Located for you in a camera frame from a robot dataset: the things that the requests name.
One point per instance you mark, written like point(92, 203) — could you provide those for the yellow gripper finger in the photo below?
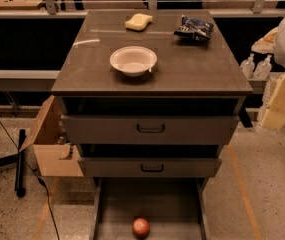
point(273, 118)
point(265, 45)

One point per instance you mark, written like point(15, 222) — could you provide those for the red apple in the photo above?
point(140, 227)

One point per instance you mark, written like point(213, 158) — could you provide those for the grey drawer cabinet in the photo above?
point(102, 33)

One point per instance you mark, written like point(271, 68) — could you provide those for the bottom open grey drawer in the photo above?
point(174, 209)

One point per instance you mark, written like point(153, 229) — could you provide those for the top grey drawer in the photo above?
point(147, 130)

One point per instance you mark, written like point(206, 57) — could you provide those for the middle grey drawer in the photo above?
point(148, 167)

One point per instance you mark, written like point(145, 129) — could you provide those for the left clear pump bottle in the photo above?
point(247, 66)

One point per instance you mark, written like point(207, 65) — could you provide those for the blue chip bag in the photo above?
point(194, 29)

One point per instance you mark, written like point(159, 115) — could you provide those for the yellow sponge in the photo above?
point(138, 22)

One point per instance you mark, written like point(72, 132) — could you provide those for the white bowl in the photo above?
point(133, 61)

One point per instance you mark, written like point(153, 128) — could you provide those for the cardboard box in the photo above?
point(54, 157)

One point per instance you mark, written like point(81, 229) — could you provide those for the black stand base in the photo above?
point(18, 160)

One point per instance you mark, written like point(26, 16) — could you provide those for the grey metal rail shelf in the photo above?
point(85, 82)

